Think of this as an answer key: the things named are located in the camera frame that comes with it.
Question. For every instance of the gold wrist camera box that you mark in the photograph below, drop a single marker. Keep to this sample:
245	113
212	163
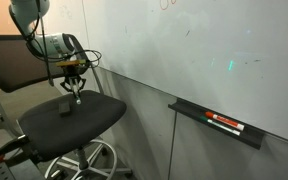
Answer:
70	63

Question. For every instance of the large whiteboard panel with tray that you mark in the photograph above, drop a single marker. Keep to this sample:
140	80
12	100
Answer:
200	50

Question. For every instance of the black marker on tray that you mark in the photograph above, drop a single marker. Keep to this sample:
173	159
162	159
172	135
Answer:
222	127

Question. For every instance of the red whiteboard marker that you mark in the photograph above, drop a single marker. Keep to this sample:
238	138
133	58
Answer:
225	121

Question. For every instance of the black mesh office chair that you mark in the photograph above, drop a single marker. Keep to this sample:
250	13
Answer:
67	133

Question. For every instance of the black marker tray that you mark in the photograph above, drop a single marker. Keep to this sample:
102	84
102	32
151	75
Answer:
250	138

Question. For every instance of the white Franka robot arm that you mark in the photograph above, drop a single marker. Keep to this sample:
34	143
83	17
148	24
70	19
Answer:
55	43

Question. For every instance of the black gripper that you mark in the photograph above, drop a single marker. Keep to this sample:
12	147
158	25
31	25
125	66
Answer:
72	71

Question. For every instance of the whiteboard panel without tray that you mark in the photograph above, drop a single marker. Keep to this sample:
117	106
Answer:
64	16

